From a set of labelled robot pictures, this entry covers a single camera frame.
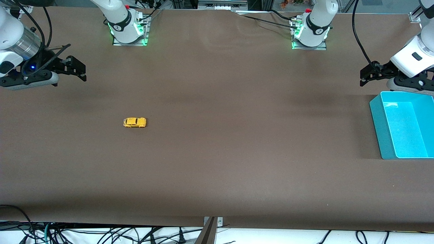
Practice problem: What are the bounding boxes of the yellow beetle toy car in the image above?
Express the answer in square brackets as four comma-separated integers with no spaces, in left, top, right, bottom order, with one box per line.
[123,117,147,128]

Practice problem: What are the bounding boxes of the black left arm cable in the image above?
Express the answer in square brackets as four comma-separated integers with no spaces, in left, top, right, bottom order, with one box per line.
[352,0,381,74]

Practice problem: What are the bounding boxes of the black looped floor cable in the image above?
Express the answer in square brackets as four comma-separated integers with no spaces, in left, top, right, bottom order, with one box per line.
[0,204,35,244]

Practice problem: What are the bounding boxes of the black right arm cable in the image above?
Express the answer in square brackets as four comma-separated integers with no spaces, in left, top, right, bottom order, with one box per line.
[12,0,53,48]

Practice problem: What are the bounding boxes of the dark slanted bar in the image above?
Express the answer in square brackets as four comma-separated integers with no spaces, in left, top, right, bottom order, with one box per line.
[194,217,218,244]

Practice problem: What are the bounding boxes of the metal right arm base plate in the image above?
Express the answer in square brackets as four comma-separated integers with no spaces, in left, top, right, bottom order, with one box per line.
[112,15,150,46]

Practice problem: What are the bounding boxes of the short black base cable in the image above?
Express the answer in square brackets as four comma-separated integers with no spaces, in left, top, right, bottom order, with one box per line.
[270,9,296,21]

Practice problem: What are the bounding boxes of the teal plastic bin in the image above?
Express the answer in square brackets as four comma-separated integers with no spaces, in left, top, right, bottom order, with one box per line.
[369,91,434,160]

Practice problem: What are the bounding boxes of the black base cable bundle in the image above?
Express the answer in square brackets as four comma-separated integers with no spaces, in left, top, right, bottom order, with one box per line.
[135,0,164,23]

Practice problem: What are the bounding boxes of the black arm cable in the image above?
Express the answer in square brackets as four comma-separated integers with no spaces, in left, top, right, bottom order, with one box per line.
[12,0,53,48]
[352,0,381,74]

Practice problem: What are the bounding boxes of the long black base cable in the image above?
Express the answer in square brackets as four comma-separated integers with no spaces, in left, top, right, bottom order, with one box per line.
[236,14,297,29]

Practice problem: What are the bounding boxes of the grey power strip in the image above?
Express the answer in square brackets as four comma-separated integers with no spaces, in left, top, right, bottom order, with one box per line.
[198,0,249,11]

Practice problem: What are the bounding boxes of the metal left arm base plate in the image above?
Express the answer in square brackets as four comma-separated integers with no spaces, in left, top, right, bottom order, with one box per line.
[291,19,328,50]

